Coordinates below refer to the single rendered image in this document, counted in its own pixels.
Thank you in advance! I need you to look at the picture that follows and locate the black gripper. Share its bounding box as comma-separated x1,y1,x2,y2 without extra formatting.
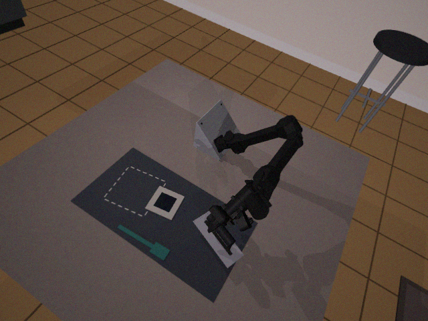
207,194,247,233

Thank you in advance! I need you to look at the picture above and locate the beige square tile with dark centre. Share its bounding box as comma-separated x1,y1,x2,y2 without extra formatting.
145,186,185,220

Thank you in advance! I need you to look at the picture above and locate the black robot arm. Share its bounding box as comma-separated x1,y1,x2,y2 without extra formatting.
213,115,303,231

